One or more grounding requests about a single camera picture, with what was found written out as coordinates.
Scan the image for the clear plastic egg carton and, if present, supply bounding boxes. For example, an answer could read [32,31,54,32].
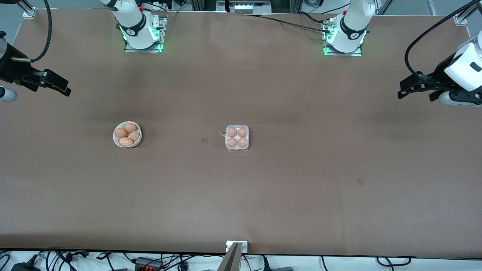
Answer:
[220,125,250,152]

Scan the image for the black box with orange connectors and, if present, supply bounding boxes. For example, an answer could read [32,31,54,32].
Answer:
[134,257,163,271]

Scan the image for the white round bowl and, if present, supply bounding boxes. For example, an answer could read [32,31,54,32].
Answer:
[113,121,143,148]

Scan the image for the white power strip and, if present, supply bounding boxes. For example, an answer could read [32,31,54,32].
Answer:
[227,0,272,15]

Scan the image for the black power adapter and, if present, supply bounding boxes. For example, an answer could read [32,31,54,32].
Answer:
[11,261,41,271]

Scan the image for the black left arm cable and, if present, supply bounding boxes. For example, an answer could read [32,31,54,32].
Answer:
[404,0,482,78]

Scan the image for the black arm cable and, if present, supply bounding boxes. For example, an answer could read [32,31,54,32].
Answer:
[404,0,482,78]
[30,0,52,63]

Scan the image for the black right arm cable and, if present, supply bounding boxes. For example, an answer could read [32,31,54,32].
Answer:
[30,0,52,63]

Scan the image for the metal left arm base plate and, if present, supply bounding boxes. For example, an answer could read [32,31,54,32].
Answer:
[323,17,363,57]

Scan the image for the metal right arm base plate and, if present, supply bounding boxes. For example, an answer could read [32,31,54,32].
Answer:
[124,15,165,53]

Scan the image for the long black table cable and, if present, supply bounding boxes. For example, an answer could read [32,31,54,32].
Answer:
[244,14,333,33]

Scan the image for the tangled black cables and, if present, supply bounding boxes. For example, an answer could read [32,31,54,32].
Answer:
[36,248,91,266]

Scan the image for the black looped cable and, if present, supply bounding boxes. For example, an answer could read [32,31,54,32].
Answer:
[376,256,412,267]

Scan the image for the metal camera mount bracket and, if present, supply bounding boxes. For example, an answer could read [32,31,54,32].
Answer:
[226,241,249,253]

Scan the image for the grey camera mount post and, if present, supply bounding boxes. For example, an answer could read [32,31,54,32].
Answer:
[217,242,243,271]

